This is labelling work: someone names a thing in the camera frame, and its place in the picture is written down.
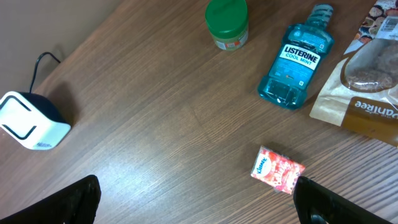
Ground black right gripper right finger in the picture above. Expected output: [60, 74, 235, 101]
[293, 176, 391, 224]

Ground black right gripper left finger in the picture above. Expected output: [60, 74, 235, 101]
[1, 175, 101, 224]

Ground red white small box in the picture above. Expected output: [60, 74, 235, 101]
[251, 146, 305, 194]

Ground brown cookie bag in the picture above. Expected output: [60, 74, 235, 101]
[310, 0, 397, 146]

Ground blue mouthwash bottle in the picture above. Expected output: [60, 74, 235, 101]
[257, 4, 335, 110]

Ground green lid jar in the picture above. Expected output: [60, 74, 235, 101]
[205, 0, 249, 51]

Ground white barcode scanner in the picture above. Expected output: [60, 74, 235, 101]
[1, 91, 71, 151]

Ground black scanner cable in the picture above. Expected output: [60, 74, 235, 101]
[29, 51, 62, 94]

